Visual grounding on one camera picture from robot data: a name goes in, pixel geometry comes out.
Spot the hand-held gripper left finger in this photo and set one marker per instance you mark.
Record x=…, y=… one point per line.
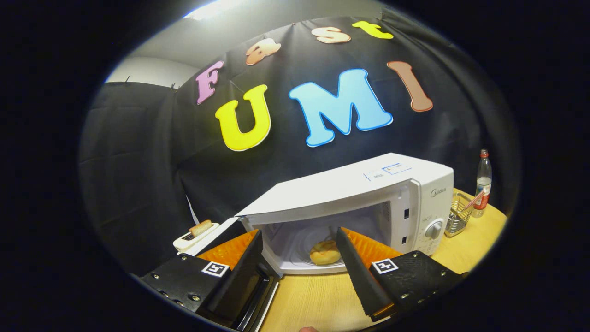
x=239, y=272

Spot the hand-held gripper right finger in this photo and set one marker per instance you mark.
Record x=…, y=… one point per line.
x=357, y=276

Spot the golden bread bun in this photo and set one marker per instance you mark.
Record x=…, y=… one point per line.
x=322, y=253

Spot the white microwave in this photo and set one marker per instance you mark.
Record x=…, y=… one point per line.
x=345, y=184

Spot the toast slice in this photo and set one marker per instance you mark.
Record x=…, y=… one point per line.
x=201, y=228

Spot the cream toaster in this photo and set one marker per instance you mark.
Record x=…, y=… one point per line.
x=184, y=244

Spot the red white striped straw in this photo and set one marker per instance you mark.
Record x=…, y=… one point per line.
x=474, y=200

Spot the clear plastic bottle red label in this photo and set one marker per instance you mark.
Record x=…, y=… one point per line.
x=482, y=184

